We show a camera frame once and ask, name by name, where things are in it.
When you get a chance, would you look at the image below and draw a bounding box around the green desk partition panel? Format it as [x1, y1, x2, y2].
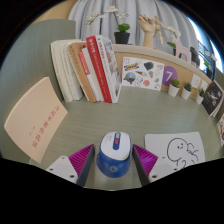
[0, 18, 78, 159]

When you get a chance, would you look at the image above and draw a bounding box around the round purple number sign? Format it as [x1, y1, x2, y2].
[161, 65, 179, 88]

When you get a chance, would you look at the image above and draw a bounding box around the black-covered book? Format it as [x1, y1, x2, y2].
[201, 80, 224, 117]

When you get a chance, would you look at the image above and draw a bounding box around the black wooden horse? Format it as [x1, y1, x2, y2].
[189, 46, 201, 68]

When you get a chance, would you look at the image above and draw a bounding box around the white orchid plant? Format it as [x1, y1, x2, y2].
[165, 26, 183, 49]

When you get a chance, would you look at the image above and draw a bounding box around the white mouse pad with drawing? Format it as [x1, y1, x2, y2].
[144, 131, 207, 169]

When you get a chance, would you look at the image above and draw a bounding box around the book with picture cover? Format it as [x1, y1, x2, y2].
[95, 34, 123, 104]

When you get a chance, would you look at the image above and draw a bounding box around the wooden hand model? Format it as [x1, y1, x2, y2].
[138, 13, 156, 49]

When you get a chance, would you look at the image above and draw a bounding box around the brown-covered book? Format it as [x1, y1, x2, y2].
[67, 41, 98, 103]

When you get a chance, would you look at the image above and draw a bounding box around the blue and white computer mouse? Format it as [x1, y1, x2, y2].
[95, 130, 132, 179]

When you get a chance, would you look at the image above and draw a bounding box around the thick white book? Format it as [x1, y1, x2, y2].
[50, 39, 84, 103]

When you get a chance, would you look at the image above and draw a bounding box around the beige thin book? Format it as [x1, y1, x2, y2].
[3, 76, 69, 164]

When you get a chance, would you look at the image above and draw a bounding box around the white card with stickers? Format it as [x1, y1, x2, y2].
[121, 56, 165, 92]

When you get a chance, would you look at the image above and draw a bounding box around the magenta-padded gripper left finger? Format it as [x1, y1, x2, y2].
[45, 143, 96, 187]

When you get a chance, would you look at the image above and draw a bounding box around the pink wooden horse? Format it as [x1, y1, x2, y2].
[171, 35, 193, 64]

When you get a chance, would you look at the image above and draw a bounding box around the wooden artist mannequin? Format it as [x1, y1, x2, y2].
[152, 15, 178, 48]

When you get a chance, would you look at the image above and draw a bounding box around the small succulent in white pot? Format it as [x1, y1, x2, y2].
[195, 88, 206, 105]
[180, 82, 193, 101]
[167, 78, 181, 98]

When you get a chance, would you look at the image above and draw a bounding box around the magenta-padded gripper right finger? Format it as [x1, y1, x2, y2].
[132, 143, 179, 187]

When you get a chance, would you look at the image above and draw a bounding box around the white book with red label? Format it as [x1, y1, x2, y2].
[78, 46, 105, 103]

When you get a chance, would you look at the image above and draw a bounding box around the white wall socket plate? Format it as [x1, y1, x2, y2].
[199, 79, 210, 93]
[190, 73, 202, 89]

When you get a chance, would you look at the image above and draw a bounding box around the dark-framed window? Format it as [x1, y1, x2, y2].
[186, 16, 224, 74]

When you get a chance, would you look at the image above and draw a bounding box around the white orchid in black pot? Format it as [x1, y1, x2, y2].
[200, 53, 218, 78]
[85, 5, 132, 45]

